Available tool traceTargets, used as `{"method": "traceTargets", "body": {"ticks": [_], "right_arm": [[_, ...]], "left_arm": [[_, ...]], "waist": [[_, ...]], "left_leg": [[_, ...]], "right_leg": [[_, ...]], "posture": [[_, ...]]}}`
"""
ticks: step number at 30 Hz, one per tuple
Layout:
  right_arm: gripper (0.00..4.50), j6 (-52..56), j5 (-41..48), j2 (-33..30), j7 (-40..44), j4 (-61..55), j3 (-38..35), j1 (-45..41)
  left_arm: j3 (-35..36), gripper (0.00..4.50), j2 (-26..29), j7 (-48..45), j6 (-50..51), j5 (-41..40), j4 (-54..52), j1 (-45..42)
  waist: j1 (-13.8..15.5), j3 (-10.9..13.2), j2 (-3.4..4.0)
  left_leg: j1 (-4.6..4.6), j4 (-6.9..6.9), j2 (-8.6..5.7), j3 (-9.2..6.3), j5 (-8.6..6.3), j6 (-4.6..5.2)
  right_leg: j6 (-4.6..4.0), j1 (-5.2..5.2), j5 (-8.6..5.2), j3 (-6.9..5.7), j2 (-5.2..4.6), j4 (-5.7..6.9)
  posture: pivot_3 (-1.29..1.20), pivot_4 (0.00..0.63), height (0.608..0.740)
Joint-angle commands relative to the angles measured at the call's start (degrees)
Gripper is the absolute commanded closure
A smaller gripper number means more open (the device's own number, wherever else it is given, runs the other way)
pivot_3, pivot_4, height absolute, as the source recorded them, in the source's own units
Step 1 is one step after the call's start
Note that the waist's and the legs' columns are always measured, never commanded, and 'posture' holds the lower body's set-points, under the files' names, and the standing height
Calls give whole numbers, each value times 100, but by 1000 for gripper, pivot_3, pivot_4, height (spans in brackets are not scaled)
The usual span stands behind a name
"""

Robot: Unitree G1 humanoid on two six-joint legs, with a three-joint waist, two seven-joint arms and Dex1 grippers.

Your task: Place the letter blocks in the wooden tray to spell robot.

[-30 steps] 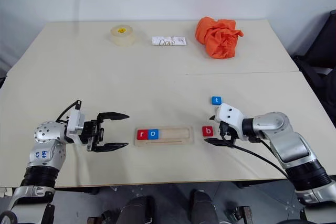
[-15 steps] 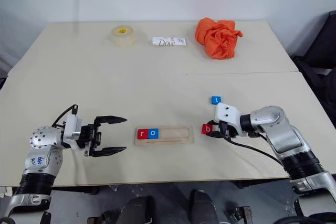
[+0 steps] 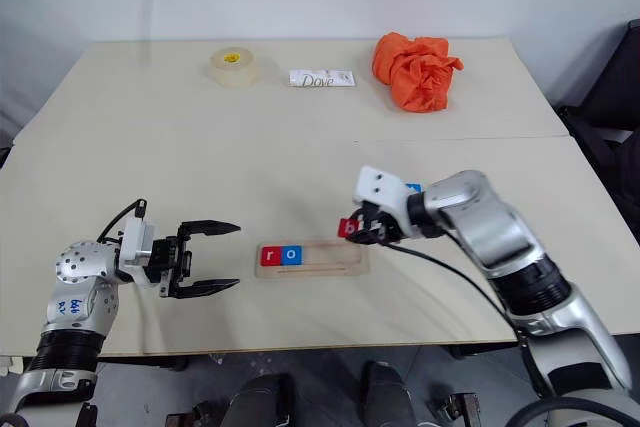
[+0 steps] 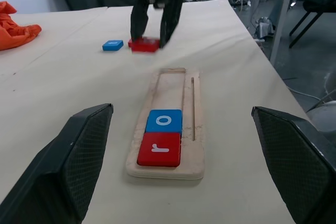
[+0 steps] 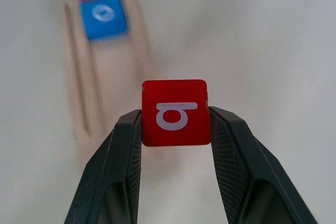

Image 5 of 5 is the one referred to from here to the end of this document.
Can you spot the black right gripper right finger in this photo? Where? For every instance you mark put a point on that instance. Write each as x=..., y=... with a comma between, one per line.
x=249, y=171

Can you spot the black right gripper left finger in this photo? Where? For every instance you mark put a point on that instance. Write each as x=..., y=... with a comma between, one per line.
x=110, y=171

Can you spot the red letter b block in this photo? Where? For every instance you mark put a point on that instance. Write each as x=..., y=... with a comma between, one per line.
x=175, y=112

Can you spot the wooden letter tray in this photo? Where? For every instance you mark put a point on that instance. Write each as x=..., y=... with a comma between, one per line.
x=110, y=82

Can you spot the blue letter o block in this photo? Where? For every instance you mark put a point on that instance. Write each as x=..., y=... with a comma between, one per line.
x=103, y=18

